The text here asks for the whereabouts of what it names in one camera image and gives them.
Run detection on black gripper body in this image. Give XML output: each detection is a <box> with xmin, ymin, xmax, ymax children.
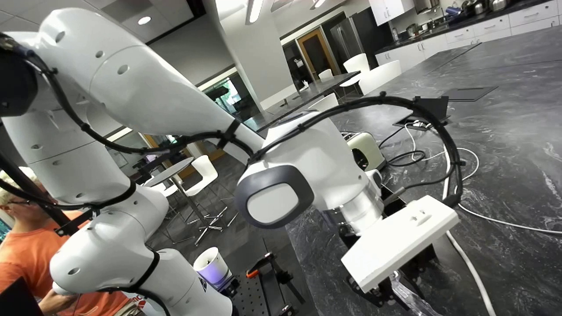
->
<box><xmin>348</xmin><ymin>272</ymin><xmax>411</xmax><ymax>307</ymax></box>

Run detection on white paper cup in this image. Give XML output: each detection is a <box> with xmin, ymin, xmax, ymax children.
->
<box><xmin>192</xmin><ymin>246</ymin><xmax>234</xmax><ymax>291</ymax></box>

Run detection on black pop-up outlet box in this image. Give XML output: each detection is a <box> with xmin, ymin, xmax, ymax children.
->
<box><xmin>401</xmin><ymin>95</ymin><xmax>453</xmax><ymax>126</ymax></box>

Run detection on white chair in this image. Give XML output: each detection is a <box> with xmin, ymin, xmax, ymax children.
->
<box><xmin>302</xmin><ymin>91</ymin><xmax>343</xmax><ymax>119</ymax></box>
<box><xmin>341</xmin><ymin>51</ymin><xmax>374</xmax><ymax>75</ymax></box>
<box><xmin>174</xmin><ymin>153</ymin><xmax>248</xmax><ymax>248</ymax></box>

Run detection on dark long table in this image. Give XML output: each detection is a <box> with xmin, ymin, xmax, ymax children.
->
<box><xmin>248</xmin><ymin>68</ymin><xmax>362</xmax><ymax>139</ymax></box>

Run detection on flush closed outlet cover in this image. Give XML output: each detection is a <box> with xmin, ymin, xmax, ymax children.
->
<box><xmin>446</xmin><ymin>84</ymin><xmax>499</xmax><ymax>102</ymax></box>

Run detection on kitchen counter white cabinets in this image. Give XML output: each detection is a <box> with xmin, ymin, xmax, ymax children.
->
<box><xmin>374</xmin><ymin>0</ymin><xmax>562</xmax><ymax>67</ymax></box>

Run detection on person in orange shirt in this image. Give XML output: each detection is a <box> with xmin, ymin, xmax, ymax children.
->
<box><xmin>0</xmin><ymin>172</ymin><xmax>137</xmax><ymax>316</ymax></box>

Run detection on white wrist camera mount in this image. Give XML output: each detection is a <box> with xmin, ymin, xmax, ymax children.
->
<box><xmin>339</xmin><ymin>193</ymin><xmax>462</xmax><ymax>295</ymax></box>

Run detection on thick white power cable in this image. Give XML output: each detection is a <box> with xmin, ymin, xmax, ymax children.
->
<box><xmin>437</xmin><ymin>139</ymin><xmax>499</xmax><ymax>316</ymax></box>

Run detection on black clamp orange handle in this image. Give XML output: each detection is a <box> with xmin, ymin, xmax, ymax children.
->
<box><xmin>244</xmin><ymin>251</ymin><xmax>306</xmax><ymax>316</ymax></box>

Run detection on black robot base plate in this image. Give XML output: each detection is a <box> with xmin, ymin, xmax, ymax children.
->
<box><xmin>230</xmin><ymin>274</ymin><xmax>306</xmax><ymax>316</ymax></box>

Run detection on black power cable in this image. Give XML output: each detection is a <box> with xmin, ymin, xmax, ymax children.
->
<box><xmin>376</xmin><ymin>125</ymin><xmax>429</xmax><ymax>169</ymax></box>

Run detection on thin white cable with plug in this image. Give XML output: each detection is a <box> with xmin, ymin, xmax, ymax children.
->
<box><xmin>409</xmin><ymin>125</ymin><xmax>562</xmax><ymax>239</ymax></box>

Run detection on black arm cable harness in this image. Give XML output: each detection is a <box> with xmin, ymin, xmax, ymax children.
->
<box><xmin>0</xmin><ymin>33</ymin><xmax>467</xmax><ymax>212</ymax></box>

